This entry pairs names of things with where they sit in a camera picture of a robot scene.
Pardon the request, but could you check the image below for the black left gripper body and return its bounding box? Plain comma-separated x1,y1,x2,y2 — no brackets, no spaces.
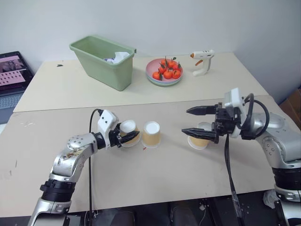
108,122,123,149

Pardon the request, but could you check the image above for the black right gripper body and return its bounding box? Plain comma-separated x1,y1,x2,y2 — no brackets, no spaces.
211,102,241,144

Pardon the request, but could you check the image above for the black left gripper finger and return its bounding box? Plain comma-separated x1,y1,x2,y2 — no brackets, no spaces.
120,131,141,145

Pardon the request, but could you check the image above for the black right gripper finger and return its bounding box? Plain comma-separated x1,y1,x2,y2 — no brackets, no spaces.
186,105,218,116
181,128,216,142

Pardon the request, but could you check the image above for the tan paper cup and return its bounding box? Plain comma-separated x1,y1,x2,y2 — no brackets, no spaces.
118,120,142,148
141,121,163,149
187,121,210,151

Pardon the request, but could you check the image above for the white crumpled paper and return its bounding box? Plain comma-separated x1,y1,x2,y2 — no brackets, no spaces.
262,190,281,210

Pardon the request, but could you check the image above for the light blue plastic plate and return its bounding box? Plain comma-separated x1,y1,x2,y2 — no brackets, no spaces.
146,74,184,88

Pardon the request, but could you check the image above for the white orange glue gun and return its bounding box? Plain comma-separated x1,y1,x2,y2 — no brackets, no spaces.
190,49,215,78

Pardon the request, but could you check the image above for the pink plastic plate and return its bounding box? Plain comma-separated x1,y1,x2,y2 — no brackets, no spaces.
145,58,184,83

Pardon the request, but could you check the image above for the brown cardboard box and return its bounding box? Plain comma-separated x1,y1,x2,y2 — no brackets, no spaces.
279,88,301,121

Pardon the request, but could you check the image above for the light green plastic bin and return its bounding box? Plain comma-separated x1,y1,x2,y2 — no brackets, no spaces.
69,35,137,92

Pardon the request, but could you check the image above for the white crumpled tissue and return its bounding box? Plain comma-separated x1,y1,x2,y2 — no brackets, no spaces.
113,51,131,65

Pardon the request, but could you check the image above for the open grey laptop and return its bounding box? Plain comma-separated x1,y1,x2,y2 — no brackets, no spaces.
0,51,34,125

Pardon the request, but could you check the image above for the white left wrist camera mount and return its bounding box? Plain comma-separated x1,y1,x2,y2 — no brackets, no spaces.
97,109,121,150

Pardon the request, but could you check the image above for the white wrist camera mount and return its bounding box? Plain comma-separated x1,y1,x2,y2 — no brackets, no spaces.
223,88,246,139
97,109,121,150

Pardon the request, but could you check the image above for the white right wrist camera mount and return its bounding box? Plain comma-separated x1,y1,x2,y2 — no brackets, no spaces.
223,88,246,139

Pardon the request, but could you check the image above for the black right arm cable loop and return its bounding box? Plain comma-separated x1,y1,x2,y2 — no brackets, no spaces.
242,93,270,140

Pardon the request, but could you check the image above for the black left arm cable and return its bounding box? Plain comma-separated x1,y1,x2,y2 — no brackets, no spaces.
87,108,104,226

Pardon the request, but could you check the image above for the black flat hanging cable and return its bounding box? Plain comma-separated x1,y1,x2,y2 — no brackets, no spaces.
223,133,246,226

